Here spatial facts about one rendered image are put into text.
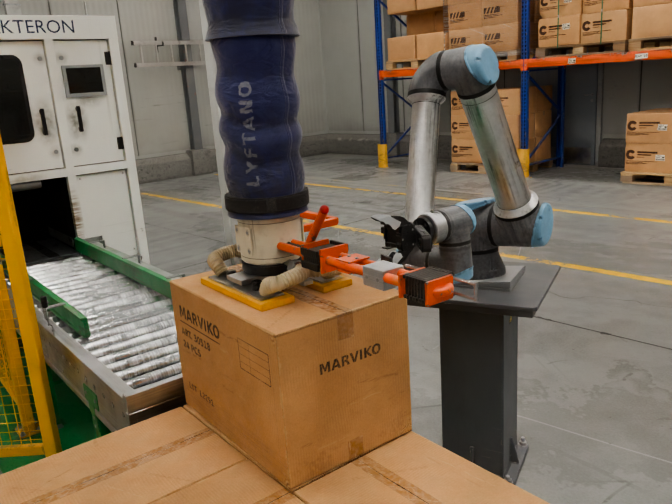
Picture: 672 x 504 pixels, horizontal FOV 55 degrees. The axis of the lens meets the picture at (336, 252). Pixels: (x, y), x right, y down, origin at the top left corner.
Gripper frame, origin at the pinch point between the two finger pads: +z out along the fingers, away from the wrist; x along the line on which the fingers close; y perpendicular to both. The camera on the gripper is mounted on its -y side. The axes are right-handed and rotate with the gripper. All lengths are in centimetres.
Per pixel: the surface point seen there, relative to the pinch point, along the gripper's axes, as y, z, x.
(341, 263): -7.4, 16.4, 0.9
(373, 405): -4.5, 7.5, -40.0
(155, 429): 47, 47, -52
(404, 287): -28.6, 16.9, -0.2
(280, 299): 11.4, 22.3, -10.6
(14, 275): 137, 60, -20
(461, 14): 546, -655, 113
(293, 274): 8.9, 19.3, -4.3
